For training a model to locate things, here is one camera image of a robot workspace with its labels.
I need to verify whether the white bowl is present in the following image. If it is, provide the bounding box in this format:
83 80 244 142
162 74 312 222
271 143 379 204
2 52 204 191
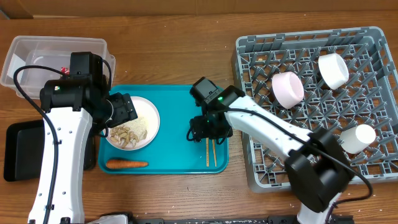
318 53 349 90

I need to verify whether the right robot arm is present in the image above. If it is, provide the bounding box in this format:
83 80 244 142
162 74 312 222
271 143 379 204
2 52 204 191
187 84 353 223

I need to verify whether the teal serving tray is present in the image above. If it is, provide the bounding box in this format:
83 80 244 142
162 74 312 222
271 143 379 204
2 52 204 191
98 85 229 174

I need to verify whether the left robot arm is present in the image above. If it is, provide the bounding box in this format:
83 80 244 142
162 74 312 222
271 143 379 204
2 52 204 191
28 79 137 223

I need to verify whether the pink bowl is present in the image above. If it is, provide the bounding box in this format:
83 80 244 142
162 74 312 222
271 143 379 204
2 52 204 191
272 72 304 109

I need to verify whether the peanut shells pile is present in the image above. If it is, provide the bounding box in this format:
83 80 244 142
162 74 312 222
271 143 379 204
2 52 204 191
109 126 147 149

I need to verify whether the pink plate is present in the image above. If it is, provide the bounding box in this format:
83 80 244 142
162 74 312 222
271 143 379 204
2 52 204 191
106 96 160 151

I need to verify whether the red foil wrapper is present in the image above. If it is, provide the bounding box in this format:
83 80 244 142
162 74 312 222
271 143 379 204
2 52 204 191
61 67 70 75

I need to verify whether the gray dish rack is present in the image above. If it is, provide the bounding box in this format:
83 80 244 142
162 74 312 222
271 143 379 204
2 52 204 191
231 26 397 192

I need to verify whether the black tray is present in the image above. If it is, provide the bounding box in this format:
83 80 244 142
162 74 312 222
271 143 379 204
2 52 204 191
3 119 96 182

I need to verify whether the orange carrot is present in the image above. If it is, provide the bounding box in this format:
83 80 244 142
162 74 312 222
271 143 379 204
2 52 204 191
106 159 149 169

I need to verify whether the white cup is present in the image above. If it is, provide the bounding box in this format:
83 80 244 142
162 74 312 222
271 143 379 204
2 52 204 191
340 124 376 154

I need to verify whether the clear plastic bin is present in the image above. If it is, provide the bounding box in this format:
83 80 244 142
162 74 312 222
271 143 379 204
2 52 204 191
1 35 116 100

